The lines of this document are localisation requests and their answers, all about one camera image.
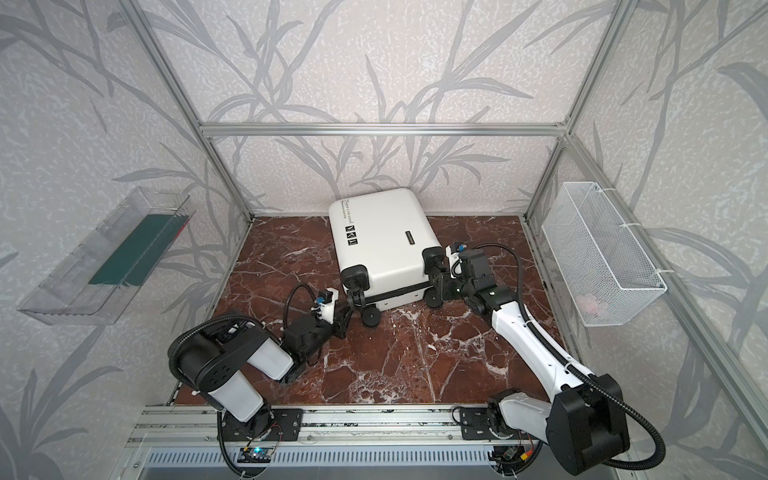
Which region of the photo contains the white black suitcase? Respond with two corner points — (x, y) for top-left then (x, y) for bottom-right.
(328, 188), (444, 328)

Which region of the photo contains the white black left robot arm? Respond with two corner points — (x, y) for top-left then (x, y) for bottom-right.
(167, 306), (352, 424)

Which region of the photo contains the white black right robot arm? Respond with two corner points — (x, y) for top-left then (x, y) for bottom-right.
(431, 243), (630, 475)

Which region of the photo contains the pink item in basket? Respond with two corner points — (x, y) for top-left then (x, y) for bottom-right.
(576, 293), (606, 318)

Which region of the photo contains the green circuit board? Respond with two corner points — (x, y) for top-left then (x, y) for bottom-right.
(237, 447), (274, 464)

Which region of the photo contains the green board in bin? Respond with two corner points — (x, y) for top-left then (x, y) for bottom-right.
(89, 214), (190, 287)

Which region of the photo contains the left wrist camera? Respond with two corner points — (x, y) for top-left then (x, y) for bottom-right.
(312, 287), (339, 324)

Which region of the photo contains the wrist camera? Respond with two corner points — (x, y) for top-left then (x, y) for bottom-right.
(446, 242), (467, 266)
(312, 287), (339, 324)

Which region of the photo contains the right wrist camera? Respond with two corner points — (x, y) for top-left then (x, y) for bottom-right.
(446, 242), (467, 266)

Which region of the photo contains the white wire mesh basket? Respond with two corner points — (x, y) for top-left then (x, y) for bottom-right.
(542, 182), (667, 327)

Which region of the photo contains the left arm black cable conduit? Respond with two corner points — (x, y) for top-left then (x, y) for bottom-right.
(166, 283), (319, 478)

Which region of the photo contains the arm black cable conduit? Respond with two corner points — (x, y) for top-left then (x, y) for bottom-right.
(166, 283), (319, 478)
(464, 242), (667, 470)

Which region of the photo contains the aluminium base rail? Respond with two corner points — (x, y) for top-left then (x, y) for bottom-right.
(125, 404), (631, 448)

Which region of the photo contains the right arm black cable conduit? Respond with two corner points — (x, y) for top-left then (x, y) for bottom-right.
(464, 242), (667, 470)

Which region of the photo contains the clear plastic wall bin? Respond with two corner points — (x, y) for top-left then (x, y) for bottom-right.
(18, 187), (195, 326)

